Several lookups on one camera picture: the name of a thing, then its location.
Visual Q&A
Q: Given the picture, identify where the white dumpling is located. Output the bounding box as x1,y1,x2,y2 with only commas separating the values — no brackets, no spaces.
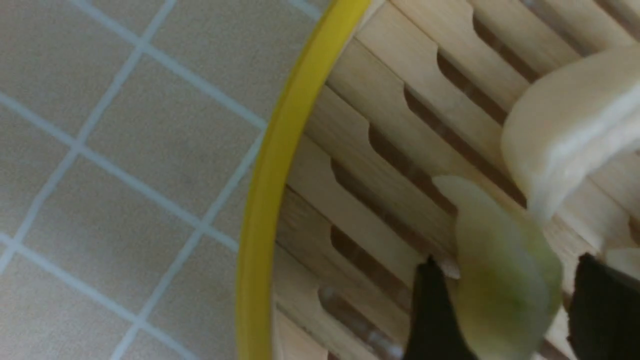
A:
500,43,640,224

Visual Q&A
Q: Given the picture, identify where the bamboo steamer tray yellow rim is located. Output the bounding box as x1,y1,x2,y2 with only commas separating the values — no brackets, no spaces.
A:
235,0,639,360

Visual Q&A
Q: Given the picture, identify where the pale green dumpling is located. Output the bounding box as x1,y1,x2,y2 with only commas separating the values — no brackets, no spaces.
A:
432,175,563,360

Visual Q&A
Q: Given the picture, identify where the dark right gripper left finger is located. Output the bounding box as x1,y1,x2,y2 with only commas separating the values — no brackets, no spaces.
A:
402,256,476,360

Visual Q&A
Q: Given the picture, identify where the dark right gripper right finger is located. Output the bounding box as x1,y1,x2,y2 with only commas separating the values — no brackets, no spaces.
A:
567,253,640,360

